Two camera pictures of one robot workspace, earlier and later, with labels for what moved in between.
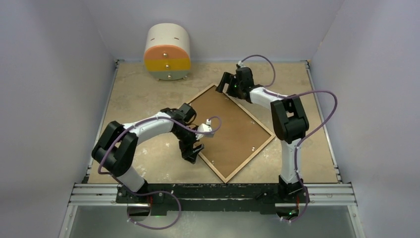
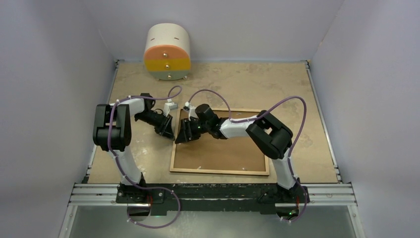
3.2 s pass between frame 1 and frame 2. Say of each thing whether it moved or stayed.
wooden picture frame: moved
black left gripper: moved
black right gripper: moved
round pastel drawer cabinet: stayed
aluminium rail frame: stayed
